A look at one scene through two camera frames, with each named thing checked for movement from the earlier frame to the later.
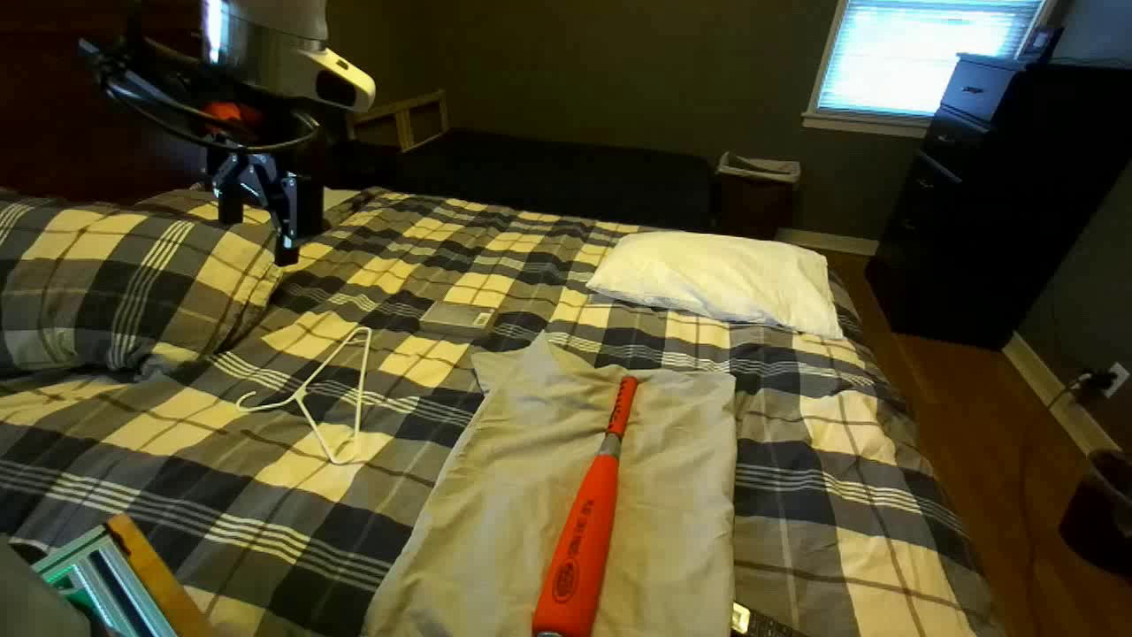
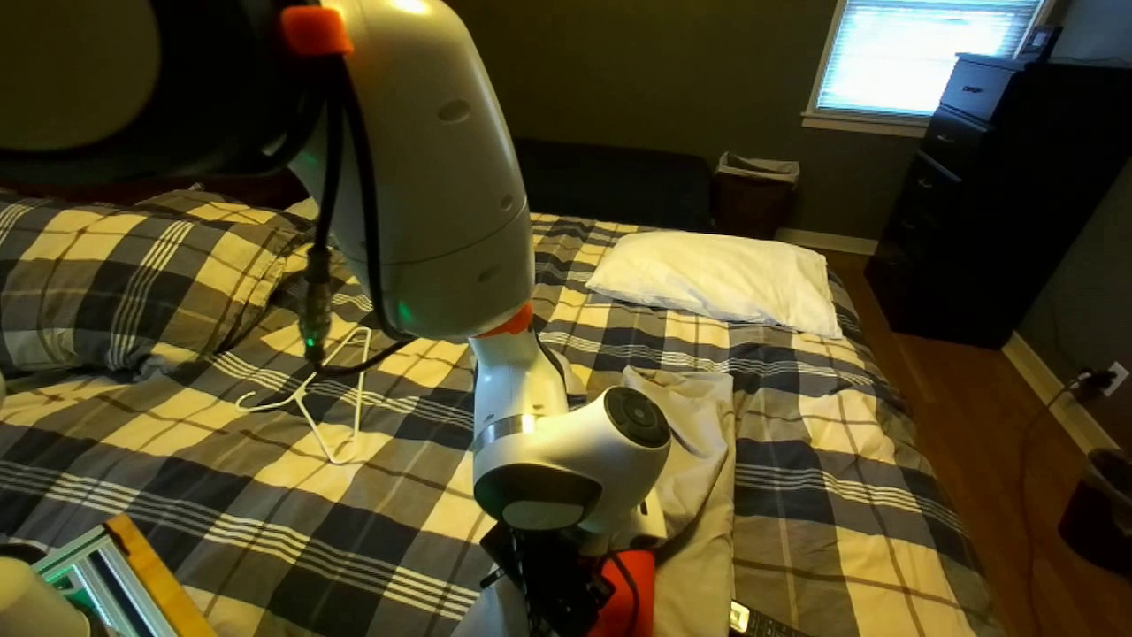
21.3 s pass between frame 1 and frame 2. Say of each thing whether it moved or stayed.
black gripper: moved
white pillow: stayed
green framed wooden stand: stayed
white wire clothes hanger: stayed
